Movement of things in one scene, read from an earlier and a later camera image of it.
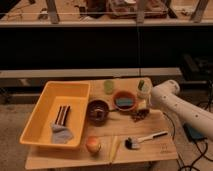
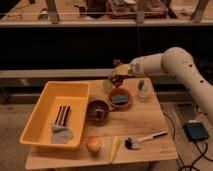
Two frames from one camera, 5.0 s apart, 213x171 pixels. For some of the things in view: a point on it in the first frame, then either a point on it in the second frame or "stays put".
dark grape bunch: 139,114 to 117,79
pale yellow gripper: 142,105 to 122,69
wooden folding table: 122,126 stays put
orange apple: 93,144 stays put
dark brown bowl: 97,112 stays put
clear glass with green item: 143,88 stays put
